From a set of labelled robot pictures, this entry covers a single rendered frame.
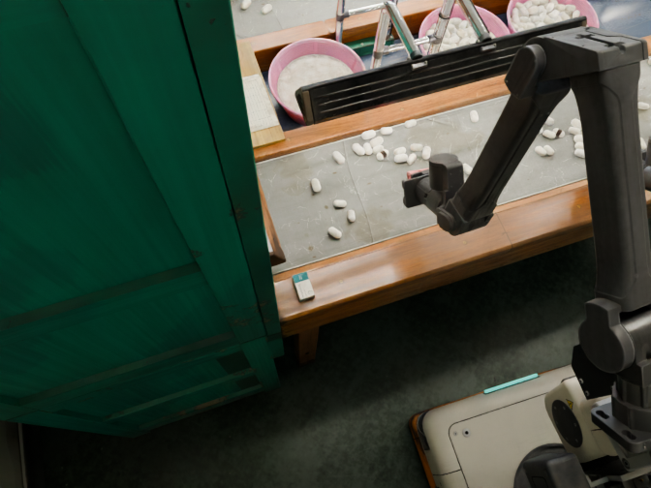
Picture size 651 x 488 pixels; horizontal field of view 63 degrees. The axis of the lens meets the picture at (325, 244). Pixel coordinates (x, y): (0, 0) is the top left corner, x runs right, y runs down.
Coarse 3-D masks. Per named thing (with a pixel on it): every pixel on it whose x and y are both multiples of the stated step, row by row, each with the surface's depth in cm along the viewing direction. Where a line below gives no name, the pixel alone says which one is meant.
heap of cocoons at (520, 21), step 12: (540, 0) 162; (552, 0) 162; (516, 12) 159; (528, 12) 160; (540, 12) 160; (552, 12) 160; (564, 12) 160; (576, 12) 160; (516, 24) 158; (528, 24) 158; (540, 24) 158
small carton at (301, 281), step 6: (294, 276) 121; (300, 276) 121; (306, 276) 121; (294, 282) 121; (300, 282) 121; (306, 282) 121; (300, 288) 120; (306, 288) 120; (312, 288) 120; (300, 294) 119; (306, 294) 120; (312, 294) 120; (300, 300) 120
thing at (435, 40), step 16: (448, 0) 115; (464, 0) 109; (384, 16) 113; (400, 16) 107; (448, 16) 119; (480, 16) 109; (384, 32) 117; (400, 32) 106; (480, 32) 107; (384, 48) 123; (400, 48) 124; (416, 48) 104; (432, 48) 128; (480, 48) 107; (416, 64) 104
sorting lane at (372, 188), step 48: (336, 144) 140; (384, 144) 140; (432, 144) 141; (480, 144) 142; (288, 192) 134; (336, 192) 135; (384, 192) 135; (528, 192) 137; (288, 240) 129; (336, 240) 130; (384, 240) 130
